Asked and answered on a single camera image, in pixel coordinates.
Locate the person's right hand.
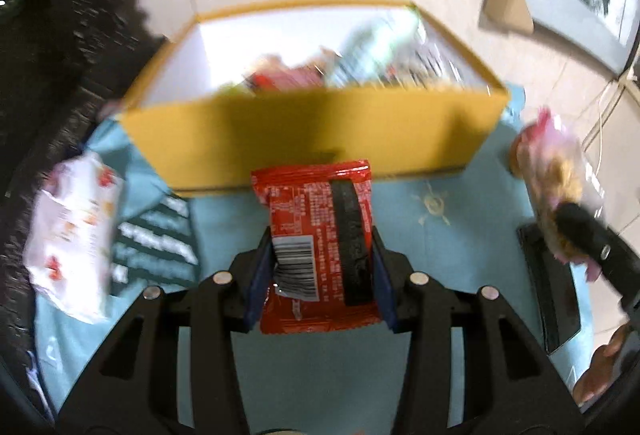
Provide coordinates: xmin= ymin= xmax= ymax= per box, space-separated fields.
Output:
xmin=571 ymin=324 xmax=632 ymax=408

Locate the black smartphone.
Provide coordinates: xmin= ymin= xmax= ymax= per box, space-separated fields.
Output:
xmin=516 ymin=221 xmax=583 ymax=356

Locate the mint green snack packet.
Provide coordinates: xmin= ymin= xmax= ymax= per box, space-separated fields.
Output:
xmin=327 ymin=12 xmax=426 ymax=88

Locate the white cable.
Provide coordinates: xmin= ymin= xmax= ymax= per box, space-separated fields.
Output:
xmin=582 ymin=78 xmax=626 ymax=156

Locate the yellow cardboard box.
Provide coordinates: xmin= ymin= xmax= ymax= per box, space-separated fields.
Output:
xmin=117 ymin=0 xmax=511 ymax=198

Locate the dark carved wooden furniture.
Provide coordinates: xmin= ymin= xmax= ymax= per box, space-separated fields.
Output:
xmin=0 ymin=0 xmax=171 ymax=236

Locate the cardboard corner protector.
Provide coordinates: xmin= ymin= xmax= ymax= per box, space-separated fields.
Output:
xmin=479 ymin=0 xmax=535 ymax=36

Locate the white floral tissue pack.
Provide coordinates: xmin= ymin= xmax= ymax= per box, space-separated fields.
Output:
xmin=22 ymin=150 xmax=125 ymax=325

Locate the pink bread packet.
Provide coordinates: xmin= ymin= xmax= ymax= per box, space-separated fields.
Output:
xmin=509 ymin=106 xmax=608 ymax=283

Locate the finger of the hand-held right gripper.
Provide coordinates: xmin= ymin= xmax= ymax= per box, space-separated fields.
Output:
xmin=554 ymin=202 xmax=640 ymax=313

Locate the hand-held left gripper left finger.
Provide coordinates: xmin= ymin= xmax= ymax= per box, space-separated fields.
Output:
xmin=55 ymin=225 xmax=276 ymax=435

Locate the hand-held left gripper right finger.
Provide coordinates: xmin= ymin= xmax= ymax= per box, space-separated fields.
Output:
xmin=370 ymin=227 xmax=586 ymax=435

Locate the red cookie packet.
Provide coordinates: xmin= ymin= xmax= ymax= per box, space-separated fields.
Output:
xmin=250 ymin=159 xmax=396 ymax=335

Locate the small red snack packet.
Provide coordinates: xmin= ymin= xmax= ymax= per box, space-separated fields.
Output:
xmin=247 ymin=71 xmax=282 ymax=90

